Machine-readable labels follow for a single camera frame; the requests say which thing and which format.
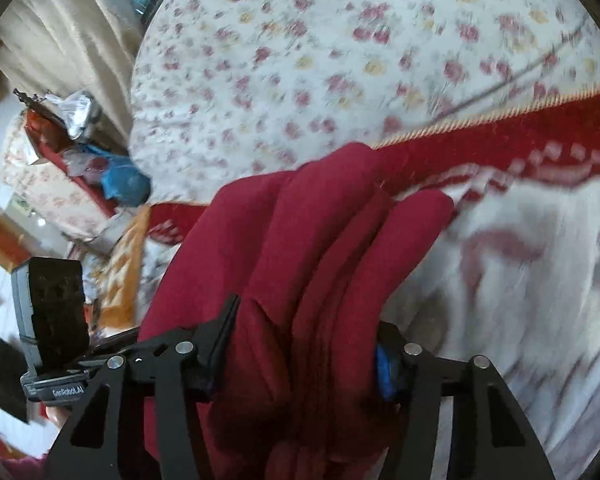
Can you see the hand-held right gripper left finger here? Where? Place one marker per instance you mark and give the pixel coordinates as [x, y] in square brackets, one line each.
[212, 345]

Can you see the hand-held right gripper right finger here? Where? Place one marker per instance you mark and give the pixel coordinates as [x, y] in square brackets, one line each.
[386, 372]

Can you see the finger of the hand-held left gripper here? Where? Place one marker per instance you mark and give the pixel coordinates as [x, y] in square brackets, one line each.
[109, 346]

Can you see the dark red garment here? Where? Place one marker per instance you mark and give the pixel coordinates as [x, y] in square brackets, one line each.
[300, 240]

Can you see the person's left forearm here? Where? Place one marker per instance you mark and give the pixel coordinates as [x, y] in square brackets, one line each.
[25, 466]

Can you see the orange patterned cloth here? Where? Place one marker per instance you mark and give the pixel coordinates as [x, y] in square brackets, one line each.
[125, 270]

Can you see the black flat object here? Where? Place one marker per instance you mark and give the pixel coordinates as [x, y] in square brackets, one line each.
[7, 380]

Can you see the orange box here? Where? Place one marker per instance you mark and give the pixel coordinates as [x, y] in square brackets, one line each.
[2, 237]

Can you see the floral cushion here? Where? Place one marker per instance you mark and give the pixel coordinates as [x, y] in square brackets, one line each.
[45, 185]

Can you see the blue plastic bag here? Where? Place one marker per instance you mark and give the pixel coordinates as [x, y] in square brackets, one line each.
[125, 182]

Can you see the red bordered floral blanket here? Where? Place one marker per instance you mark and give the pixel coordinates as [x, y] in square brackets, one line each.
[520, 270]

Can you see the silver foil bag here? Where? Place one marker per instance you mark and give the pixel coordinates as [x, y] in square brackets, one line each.
[77, 112]

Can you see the beige curtain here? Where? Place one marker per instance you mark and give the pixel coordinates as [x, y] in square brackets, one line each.
[65, 35]

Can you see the white floral bedsheet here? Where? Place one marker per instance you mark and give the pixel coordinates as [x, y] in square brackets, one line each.
[305, 60]

